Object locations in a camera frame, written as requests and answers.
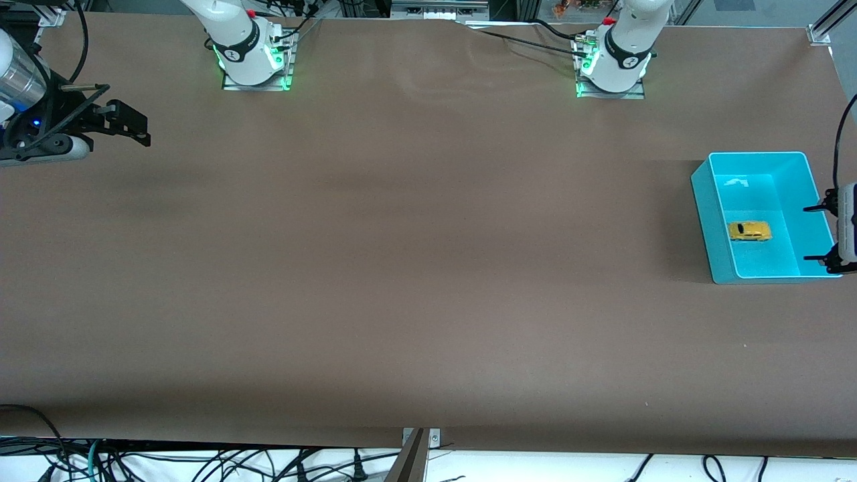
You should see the silver equipment box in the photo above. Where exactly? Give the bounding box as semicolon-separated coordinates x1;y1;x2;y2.
390;0;491;21

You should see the yellow beetle toy car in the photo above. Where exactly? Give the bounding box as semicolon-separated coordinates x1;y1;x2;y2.
728;221;773;243

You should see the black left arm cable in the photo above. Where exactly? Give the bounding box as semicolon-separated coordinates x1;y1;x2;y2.
833;94;857;189

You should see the long black table cable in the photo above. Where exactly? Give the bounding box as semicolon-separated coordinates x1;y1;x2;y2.
477;29;585;60

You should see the teal plastic bin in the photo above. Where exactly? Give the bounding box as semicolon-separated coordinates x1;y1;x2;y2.
690;152;844;285

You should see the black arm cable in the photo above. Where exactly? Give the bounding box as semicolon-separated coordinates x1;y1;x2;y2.
64;0;89;85
833;94;857;189

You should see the black base cable bundle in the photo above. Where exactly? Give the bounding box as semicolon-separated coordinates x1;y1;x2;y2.
268;0;323;44

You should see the grey metal strut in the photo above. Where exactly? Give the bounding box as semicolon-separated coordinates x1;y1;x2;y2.
384;428;429;482

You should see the aluminium table edge rail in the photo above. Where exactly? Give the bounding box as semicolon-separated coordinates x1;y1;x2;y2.
30;3;68;41

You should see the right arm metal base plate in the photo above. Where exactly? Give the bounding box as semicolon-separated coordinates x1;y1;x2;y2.
222;30;295;92

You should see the looping black floor cable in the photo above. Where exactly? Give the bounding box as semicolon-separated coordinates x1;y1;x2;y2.
0;404;68;482

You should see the short black table cable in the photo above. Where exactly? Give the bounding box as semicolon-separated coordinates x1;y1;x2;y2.
532;19;578;42

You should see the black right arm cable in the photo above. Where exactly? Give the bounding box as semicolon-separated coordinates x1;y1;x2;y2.
64;0;89;85

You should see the aluminium corner post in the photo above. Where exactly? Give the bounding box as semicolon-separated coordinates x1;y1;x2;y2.
807;0;857;46

